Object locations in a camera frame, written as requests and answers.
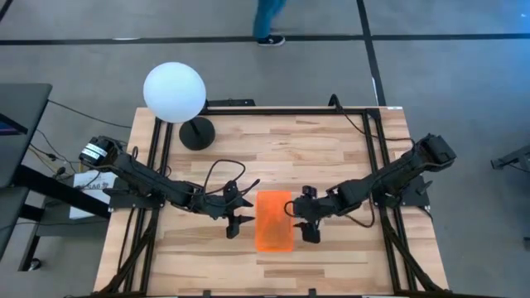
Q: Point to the grey desk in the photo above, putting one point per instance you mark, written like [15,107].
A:
[25,107]

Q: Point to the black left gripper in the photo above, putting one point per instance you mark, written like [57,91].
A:
[219,207]

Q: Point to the black aluminium table frame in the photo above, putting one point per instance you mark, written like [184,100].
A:
[290,111]

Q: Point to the white printed paper sheet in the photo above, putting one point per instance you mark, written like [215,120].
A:
[99,180]

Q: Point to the white globe lamp black base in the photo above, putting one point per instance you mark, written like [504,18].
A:
[174,91]

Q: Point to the black power strip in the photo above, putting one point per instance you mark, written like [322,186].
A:
[232,102]

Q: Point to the black stand leg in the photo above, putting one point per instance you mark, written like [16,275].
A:
[513,157]

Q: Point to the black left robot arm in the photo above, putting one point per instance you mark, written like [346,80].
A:
[145,178]

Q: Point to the clear pencil box orange lid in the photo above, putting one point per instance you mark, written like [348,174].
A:
[273,223]

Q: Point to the person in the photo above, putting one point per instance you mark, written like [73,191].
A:
[265,16]

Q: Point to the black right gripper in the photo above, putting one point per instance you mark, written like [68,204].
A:
[323,207]

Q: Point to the black desk leg beam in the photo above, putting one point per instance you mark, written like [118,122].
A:
[54,188]

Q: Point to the black caster wheel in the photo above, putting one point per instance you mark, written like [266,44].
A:
[35,265]

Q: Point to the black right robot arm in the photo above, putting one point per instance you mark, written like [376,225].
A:
[393,174]

